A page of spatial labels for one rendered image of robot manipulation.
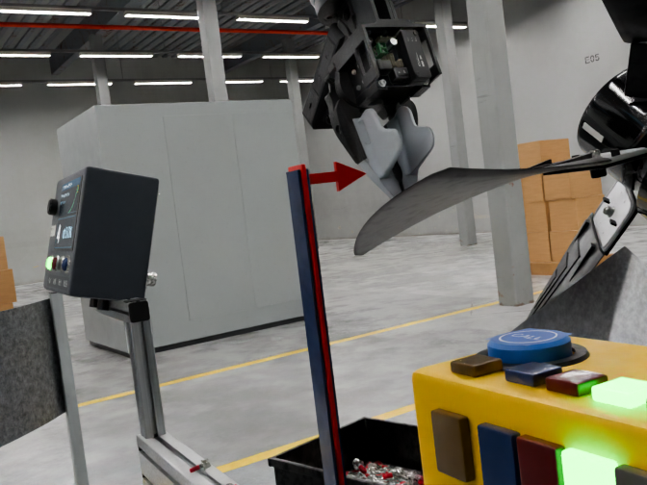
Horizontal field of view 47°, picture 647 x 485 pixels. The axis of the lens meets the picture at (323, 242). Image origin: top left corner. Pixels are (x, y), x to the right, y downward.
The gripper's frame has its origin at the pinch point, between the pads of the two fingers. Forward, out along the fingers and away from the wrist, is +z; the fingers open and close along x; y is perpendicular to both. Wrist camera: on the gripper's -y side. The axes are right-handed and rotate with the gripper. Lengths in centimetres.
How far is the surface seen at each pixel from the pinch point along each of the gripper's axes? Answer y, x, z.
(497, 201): -450, 431, -118
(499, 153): -429, 432, -157
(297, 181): 6.3, -13.3, -0.3
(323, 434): -0.5, -13.5, 18.9
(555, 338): 28.0, -13.9, 16.6
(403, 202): 3.6, -2.2, 1.8
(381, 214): 0.9, -3.0, 1.9
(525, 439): 30.7, -19.7, 20.1
